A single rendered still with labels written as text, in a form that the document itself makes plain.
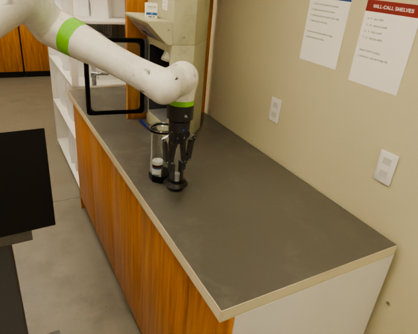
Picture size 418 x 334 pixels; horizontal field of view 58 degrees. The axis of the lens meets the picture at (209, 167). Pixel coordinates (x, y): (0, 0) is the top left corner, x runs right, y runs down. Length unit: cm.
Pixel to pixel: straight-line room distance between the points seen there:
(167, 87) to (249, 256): 57
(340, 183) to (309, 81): 44
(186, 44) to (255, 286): 113
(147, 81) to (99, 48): 18
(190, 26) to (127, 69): 69
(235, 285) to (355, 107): 80
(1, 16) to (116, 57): 31
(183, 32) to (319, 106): 68
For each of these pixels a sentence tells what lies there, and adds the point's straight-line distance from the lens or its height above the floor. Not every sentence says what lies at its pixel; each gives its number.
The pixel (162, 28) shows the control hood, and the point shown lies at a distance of 176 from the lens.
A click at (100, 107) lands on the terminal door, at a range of 211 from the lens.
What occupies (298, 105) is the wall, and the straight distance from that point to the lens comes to 173.
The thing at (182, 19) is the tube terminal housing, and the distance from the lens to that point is 179.
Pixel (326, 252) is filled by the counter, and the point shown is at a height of 94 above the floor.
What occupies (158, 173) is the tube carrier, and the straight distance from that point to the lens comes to 153.
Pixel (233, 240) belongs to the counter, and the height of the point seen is 94.
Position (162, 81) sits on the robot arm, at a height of 142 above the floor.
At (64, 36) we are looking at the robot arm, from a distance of 128.
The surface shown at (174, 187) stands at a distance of 140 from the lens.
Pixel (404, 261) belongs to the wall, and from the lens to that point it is 152.
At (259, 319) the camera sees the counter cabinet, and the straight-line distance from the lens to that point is 117.
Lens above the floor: 170
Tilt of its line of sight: 27 degrees down
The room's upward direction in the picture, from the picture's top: 5 degrees clockwise
